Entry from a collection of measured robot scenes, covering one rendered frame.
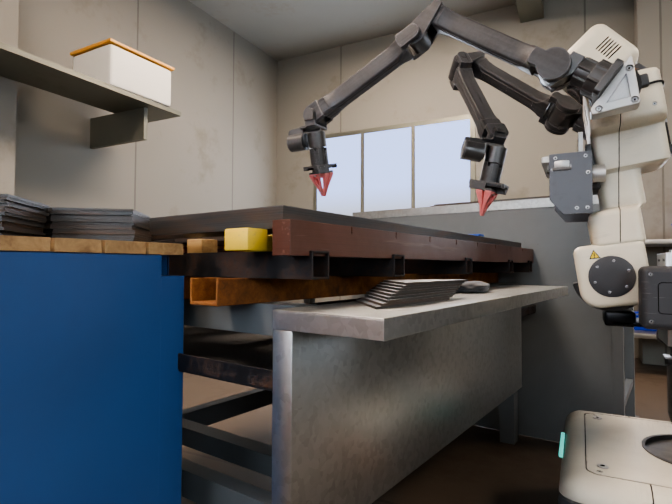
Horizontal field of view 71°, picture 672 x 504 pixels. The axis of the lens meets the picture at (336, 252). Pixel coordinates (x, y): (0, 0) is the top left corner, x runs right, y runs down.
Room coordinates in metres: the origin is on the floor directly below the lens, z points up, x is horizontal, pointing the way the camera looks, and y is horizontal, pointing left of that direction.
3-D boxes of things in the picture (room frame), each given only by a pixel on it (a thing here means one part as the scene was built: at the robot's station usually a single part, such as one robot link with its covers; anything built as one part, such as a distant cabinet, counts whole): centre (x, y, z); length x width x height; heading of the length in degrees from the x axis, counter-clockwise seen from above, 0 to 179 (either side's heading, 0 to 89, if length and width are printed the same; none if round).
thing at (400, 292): (0.94, -0.13, 0.70); 0.39 x 0.12 x 0.04; 144
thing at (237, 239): (0.85, 0.16, 0.79); 0.06 x 0.05 x 0.04; 54
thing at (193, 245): (1.20, 0.34, 0.79); 0.06 x 0.05 x 0.04; 54
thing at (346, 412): (1.25, -0.30, 0.48); 1.30 x 0.04 x 0.35; 144
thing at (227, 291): (1.54, -0.24, 0.70); 1.66 x 0.08 x 0.05; 144
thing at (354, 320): (1.21, -0.36, 0.67); 1.30 x 0.20 x 0.03; 144
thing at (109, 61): (3.17, 1.45, 2.00); 0.52 x 0.43 x 0.29; 153
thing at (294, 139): (1.51, 0.10, 1.18); 0.12 x 0.09 x 0.12; 61
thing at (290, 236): (1.44, -0.38, 0.80); 1.62 x 0.04 x 0.06; 144
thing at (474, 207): (2.51, -0.79, 1.03); 1.30 x 0.60 x 0.04; 54
